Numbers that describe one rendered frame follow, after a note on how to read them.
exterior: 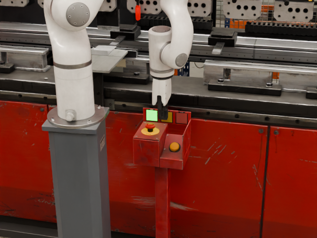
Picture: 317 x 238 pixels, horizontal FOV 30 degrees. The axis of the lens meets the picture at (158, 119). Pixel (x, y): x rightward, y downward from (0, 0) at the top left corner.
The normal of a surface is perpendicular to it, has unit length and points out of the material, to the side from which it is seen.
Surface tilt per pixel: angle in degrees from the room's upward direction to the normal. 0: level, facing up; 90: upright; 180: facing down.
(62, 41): 28
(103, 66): 0
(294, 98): 0
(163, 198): 90
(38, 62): 90
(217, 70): 90
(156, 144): 90
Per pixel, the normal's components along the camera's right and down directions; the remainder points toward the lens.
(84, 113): 0.54, 0.35
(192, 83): 0.00, -0.91
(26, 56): -0.24, 0.40
